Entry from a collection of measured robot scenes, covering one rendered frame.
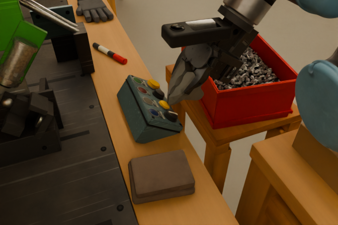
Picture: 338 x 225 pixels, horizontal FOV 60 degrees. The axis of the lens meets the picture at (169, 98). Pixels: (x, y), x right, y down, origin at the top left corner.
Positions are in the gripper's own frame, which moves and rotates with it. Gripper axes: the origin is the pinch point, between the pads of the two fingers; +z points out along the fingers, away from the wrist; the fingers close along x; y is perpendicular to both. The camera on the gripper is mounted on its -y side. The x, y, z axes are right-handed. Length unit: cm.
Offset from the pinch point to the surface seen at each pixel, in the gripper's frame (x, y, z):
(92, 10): 53, -4, 5
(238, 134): -2.6, 22.1, 2.2
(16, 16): 8.2, -28.7, -1.3
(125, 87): 7.3, -5.4, 4.5
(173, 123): -5.2, 0.1, 2.0
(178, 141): -7.7, 1.5, 4.2
